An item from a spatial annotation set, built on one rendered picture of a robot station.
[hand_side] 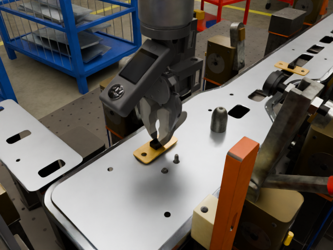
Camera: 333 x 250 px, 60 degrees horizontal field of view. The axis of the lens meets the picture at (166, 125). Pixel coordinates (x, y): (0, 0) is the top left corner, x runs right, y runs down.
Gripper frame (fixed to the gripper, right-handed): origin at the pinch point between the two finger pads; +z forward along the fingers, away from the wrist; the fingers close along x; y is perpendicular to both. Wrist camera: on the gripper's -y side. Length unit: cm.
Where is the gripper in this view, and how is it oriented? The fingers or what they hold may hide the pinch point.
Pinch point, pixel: (156, 138)
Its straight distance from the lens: 51.2
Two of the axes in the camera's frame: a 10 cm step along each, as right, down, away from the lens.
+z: -0.1, 7.9, 6.1
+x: -7.4, -4.2, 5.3
